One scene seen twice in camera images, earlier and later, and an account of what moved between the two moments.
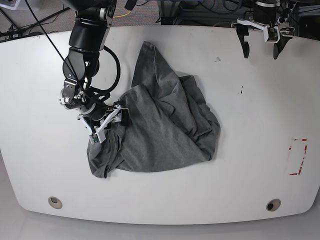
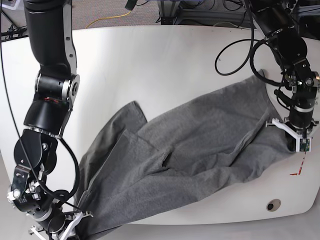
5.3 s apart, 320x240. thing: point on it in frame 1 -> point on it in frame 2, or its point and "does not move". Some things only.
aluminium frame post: [168, 11] does not move
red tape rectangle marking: [302, 161] does not move
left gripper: [95, 116] -> [25, 195]
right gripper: [272, 34] -> [300, 95]
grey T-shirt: [169, 124] -> [139, 167]
